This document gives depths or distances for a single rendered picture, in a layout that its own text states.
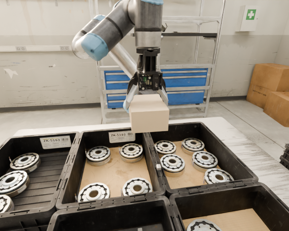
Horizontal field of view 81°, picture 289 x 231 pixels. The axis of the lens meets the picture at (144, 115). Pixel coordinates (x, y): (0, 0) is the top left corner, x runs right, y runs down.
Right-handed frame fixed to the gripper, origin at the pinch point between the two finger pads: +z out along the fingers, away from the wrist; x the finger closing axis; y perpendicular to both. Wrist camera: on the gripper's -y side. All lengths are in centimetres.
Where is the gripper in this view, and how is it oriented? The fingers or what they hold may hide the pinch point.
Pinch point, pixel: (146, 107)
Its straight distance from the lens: 60.9
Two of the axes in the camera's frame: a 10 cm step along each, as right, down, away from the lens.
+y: 1.4, 4.3, -8.9
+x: 9.9, -0.6, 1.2
